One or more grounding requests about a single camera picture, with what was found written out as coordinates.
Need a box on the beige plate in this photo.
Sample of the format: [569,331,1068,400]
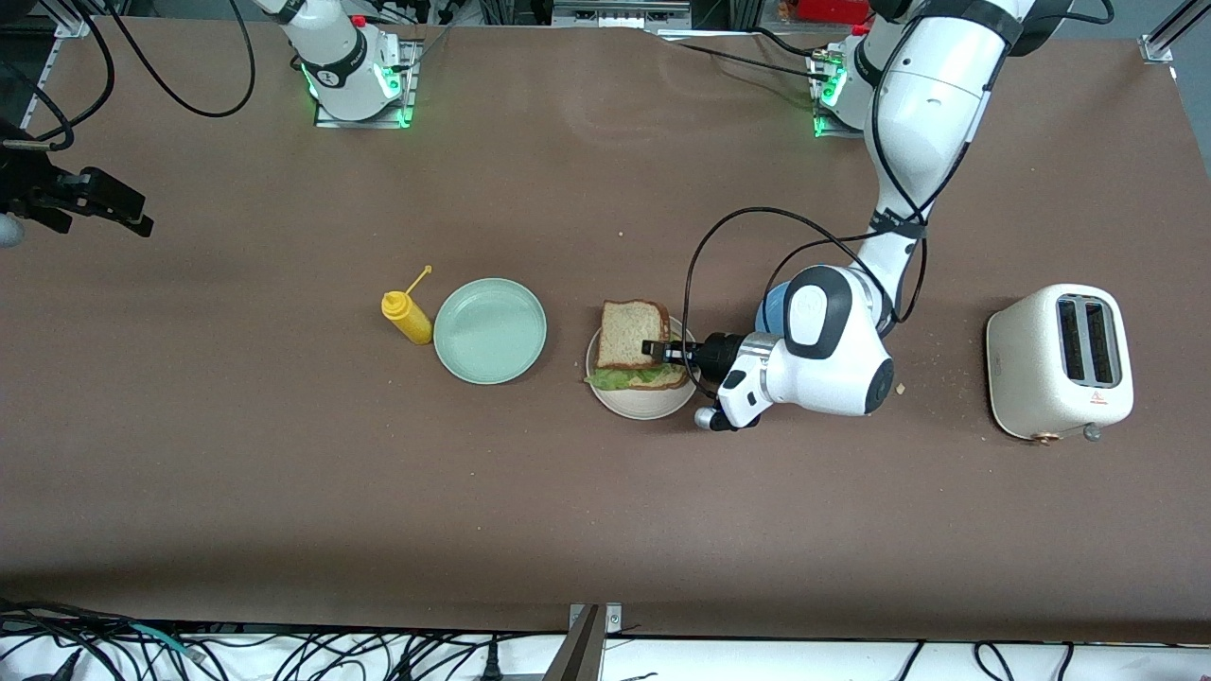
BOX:
[586,317,702,421]

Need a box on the green lettuce leaf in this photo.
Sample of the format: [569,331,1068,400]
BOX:
[584,364,677,391]

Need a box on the white toaster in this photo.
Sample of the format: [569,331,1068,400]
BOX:
[986,284,1134,445]

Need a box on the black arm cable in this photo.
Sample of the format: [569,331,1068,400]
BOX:
[681,206,933,398]
[0,0,258,152]

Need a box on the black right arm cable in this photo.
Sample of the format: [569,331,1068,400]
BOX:
[0,0,258,152]

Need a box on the grey metal beam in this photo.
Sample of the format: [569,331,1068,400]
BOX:
[544,605,606,681]

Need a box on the aluminium frame profile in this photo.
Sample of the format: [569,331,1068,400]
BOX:
[1140,0,1211,65]
[19,0,100,133]

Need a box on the black cable on table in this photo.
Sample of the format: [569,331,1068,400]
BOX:
[662,26,826,82]

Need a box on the red box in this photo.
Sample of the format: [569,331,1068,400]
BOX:
[795,0,876,25]

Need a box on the yellow mustard squeeze bottle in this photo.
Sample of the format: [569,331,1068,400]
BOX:
[381,266,433,345]

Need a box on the brown bread slice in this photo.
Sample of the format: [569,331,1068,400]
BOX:
[596,300,671,372]
[615,365,690,391]

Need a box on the mint green plate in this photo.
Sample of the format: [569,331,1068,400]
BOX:
[433,277,549,386]

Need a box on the small metal bracket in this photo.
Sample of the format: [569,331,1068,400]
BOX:
[568,602,623,635]

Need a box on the blue plate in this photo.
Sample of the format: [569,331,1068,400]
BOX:
[755,279,794,337]

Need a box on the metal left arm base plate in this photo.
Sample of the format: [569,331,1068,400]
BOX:
[812,52,876,141]

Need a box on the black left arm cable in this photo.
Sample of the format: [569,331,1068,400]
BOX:
[681,206,933,398]

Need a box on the teal cable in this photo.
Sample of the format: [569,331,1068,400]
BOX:
[128,622,204,660]

